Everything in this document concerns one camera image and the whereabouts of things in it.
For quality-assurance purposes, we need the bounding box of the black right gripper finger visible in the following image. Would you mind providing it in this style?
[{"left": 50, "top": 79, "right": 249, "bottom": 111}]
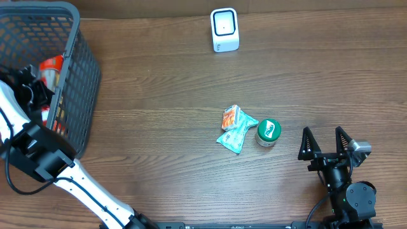
[
  {"left": 335, "top": 126, "right": 353, "bottom": 153},
  {"left": 298, "top": 127, "right": 321, "bottom": 160}
]

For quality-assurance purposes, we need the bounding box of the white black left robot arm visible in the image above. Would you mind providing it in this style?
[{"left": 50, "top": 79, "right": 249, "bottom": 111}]
[{"left": 1, "top": 66, "right": 158, "bottom": 228}]

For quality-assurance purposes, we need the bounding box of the white barcode scanner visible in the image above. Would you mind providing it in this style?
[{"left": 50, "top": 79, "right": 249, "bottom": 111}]
[{"left": 210, "top": 8, "right": 240, "bottom": 53}]

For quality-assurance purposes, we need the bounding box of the teal wet wipes packet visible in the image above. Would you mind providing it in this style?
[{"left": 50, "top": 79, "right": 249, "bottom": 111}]
[{"left": 216, "top": 110, "right": 259, "bottom": 154}]

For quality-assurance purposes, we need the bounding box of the grey plastic mesh basket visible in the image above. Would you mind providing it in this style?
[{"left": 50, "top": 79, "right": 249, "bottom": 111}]
[{"left": 1, "top": 1, "right": 101, "bottom": 158}]

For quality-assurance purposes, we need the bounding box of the orange Kleenex tissue pack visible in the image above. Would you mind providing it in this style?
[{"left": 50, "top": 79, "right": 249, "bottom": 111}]
[{"left": 221, "top": 104, "right": 240, "bottom": 131}]

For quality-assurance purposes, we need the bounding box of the green lid jar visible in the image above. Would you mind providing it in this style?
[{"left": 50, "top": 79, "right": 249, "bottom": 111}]
[{"left": 255, "top": 118, "right": 282, "bottom": 147}]

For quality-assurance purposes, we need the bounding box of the orange spaghetti pasta packet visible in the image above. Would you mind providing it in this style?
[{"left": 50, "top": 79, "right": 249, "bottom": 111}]
[{"left": 39, "top": 55, "right": 65, "bottom": 133}]

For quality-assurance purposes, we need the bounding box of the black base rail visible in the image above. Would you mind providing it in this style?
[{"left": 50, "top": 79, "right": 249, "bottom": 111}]
[{"left": 100, "top": 221, "right": 384, "bottom": 229}]

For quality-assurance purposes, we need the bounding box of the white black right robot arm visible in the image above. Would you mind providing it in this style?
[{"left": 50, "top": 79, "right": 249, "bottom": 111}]
[{"left": 298, "top": 126, "right": 383, "bottom": 228}]

